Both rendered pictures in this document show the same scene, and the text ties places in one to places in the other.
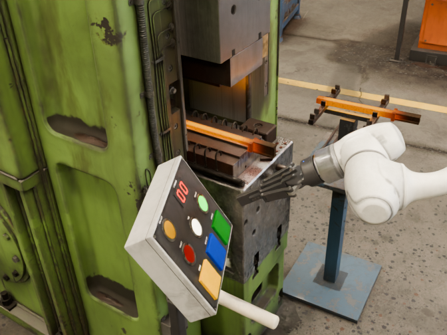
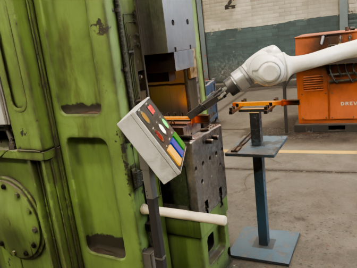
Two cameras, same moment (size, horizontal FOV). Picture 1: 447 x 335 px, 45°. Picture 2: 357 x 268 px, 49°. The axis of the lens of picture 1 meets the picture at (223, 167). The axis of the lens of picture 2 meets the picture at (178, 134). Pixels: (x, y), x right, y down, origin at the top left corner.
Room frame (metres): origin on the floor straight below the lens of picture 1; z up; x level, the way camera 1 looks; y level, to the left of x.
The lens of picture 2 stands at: (-0.44, 0.08, 1.44)
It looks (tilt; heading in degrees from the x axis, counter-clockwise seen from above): 14 degrees down; 357
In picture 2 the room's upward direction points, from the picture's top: 7 degrees counter-clockwise
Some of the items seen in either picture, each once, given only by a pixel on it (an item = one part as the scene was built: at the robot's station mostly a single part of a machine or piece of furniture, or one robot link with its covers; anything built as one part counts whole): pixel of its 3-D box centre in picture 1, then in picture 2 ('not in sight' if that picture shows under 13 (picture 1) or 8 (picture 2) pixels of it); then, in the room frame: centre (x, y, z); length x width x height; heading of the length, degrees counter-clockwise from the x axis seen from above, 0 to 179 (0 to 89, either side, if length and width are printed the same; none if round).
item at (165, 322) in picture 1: (173, 324); (152, 256); (1.36, 0.21, 0.36); 0.09 x 0.07 x 0.12; 146
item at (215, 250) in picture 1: (214, 252); (176, 148); (1.06, 0.03, 1.01); 0.07 x 0.05 x 0.07; 171
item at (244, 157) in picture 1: (199, 141); (159, 126); (1.71, 0.09, 0.96); 0.42 x 0.20 x 0.09; 56
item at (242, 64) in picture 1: (193, 49); (151, 62); (1.71, 0.09, 1.32); 0.42 x 0.20 x 0.10; 56
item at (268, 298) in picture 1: (213, 270); (177, 236); (1.76, 0.06, 0.23); 0.55 x 0.37 x 0.47; 56
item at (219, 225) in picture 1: (219, 227); (178, 141); (1.16, 0.02, 1.01); 0.07 x 0.05 x 0.07; 171
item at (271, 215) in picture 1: (208, 190); (168, 167); (1.76, 0.06, 0.69); 0.56 x 0.38 x 0.45; 56
